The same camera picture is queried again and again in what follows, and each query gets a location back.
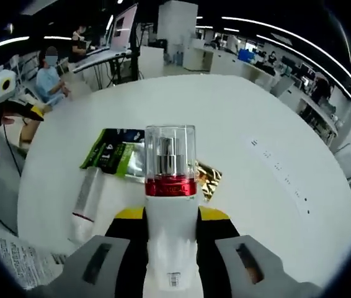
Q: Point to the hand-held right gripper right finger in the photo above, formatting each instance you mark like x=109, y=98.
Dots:
x=215, y=248

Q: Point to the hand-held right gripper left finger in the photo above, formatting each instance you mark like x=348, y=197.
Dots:
x=129, y=248

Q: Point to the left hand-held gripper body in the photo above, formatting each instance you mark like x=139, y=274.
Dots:
x=5, y=83

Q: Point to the large red-collar pump bottle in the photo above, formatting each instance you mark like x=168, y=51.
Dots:
x=170, y=223

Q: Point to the white skincare tube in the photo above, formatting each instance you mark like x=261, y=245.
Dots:
x=85, y=201

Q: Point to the gold foil skincare sachet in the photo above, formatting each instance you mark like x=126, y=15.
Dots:
x=208, y=180

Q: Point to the green skincare sachet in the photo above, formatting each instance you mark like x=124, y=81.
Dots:
x=113, y=152

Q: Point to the small white pump bottle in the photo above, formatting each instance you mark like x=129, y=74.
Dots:
x=23, y=260

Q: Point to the table socket strip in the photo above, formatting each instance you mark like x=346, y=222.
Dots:
x=281, y=174

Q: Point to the black monitor stand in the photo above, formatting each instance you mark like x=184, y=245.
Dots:
x=134, y=56

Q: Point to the pink screen monitor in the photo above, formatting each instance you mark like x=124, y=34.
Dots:
x=122, y=28

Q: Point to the white chair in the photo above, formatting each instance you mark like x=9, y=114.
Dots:
x=349, y=163

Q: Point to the blue crate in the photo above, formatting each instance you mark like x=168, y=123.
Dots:
x=247, y=55

